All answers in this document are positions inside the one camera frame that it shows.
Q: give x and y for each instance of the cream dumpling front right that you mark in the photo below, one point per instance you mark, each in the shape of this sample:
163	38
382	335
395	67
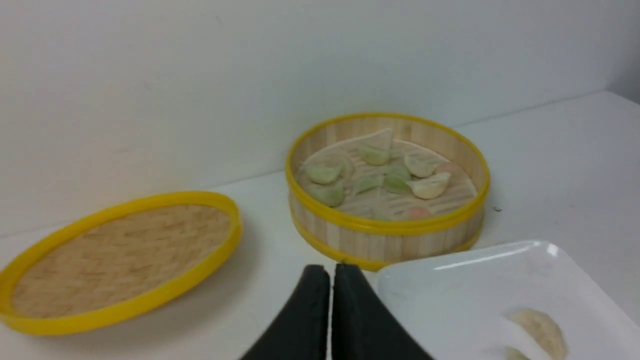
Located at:
431	187

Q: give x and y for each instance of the white dumpling large pleated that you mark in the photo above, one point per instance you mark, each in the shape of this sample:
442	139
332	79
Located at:
543	329

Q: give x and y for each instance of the green dumpling small middle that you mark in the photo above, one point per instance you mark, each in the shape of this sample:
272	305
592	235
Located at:
366	183

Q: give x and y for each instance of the bamboo steamer basket yellow rim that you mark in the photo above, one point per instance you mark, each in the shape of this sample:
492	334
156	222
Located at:
373	244

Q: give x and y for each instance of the pink dumpling centre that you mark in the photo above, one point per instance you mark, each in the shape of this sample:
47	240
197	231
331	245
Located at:
416	212

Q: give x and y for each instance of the green dumpling back left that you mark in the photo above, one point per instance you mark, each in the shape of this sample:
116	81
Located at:
322	174

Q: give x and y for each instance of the green dumpling front centre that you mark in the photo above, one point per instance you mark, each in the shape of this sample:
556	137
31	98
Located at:
396	183

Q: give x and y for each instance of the white steamer liner cloth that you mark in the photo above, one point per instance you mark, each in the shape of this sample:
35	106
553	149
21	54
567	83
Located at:
407	159

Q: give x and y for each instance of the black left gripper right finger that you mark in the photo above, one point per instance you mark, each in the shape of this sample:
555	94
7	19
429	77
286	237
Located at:
362	328

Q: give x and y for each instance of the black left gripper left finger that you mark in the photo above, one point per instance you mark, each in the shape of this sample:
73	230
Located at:
300	329

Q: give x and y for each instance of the white square plate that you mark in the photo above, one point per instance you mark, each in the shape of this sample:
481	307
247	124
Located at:
457	306

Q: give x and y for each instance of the green dumpling far left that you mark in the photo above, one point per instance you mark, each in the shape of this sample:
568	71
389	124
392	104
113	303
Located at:
331	195

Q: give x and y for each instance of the bamboo steamer lid yellow rim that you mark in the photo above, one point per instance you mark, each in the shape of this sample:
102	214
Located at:
119	263

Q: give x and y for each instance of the green dumpling back centre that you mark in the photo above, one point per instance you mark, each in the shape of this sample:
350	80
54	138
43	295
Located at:
374	155

